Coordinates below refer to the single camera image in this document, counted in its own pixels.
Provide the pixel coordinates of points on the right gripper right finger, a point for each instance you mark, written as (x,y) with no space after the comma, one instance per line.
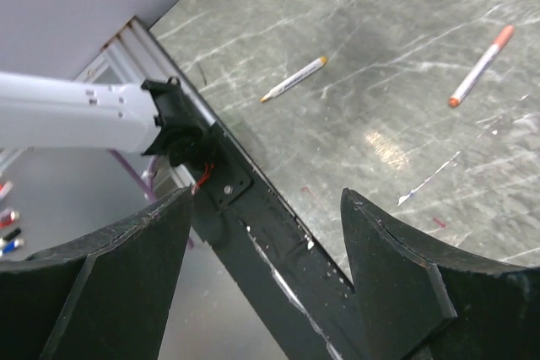
(415,291)

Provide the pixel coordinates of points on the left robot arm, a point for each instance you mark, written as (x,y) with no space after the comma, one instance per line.
(152,118)

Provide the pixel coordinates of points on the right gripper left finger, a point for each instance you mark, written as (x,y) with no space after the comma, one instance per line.
(106,295)

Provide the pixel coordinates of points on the white marker orange tip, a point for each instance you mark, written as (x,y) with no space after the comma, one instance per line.
(481,66)

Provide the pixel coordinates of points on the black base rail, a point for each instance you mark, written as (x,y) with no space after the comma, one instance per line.
(296,288)

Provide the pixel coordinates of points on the white marker yellow tip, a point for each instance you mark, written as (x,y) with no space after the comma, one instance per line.
(296,78)

